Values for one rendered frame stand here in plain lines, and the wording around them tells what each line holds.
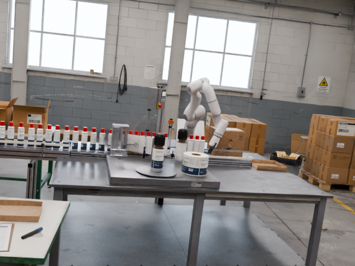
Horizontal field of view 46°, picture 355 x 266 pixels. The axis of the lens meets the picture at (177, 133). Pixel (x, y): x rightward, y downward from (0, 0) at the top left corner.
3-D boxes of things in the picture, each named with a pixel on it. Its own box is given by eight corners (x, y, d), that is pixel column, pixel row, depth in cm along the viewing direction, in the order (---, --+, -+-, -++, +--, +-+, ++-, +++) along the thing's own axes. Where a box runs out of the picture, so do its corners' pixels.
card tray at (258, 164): (257, 169, 380) (257, 165, 379) (246, 162, 405) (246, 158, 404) (286, 171, 386) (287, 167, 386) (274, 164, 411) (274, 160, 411)
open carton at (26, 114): (7, 134, 441) (9, 99, 436) (16, 126, 490) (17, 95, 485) (45, 136, 450) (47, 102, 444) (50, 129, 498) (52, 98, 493)
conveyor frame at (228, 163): (69, 157, 349) (69, 151, 349) (70, 154, 360) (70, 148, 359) (251, 167, 386) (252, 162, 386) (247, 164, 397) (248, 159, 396)
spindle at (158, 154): (151, 171, 305) (155, 133, 301) (149, 169, 314) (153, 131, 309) (163, 172, 307) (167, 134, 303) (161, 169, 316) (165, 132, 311)
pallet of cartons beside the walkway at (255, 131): (261, 176, 707) (269, 124, 693) (214, 173, 694) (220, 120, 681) (241, 160, 824) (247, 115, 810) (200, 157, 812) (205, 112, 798)
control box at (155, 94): (146, 108, 366) (148, 87, 363) (155, 107, 381) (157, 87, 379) (156, 110, 362) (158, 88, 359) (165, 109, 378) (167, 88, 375)
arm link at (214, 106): (204, 101, 385) (215, 131, 391) (208, 102, 369) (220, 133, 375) (213, 97, 386) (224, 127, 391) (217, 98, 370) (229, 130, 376)
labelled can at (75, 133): (71, 150, 352) (73, 126, 348) (71, 149, 357) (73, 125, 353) (77, 151, 353) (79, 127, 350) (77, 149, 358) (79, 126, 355)
